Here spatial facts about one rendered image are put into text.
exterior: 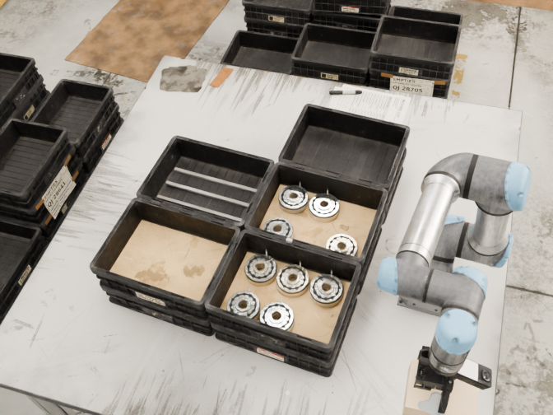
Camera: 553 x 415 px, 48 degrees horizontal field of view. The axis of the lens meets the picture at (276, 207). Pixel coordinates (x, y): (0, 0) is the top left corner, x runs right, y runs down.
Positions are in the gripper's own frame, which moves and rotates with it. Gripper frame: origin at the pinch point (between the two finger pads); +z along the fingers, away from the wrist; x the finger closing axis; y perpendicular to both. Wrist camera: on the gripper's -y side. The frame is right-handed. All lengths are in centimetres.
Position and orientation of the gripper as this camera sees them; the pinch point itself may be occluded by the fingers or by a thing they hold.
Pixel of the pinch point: (441, 393)
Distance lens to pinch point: 157.4
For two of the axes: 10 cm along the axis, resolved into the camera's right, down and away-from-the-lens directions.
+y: -9.7, -1.7, 2.0
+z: 0.6, 5.9, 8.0
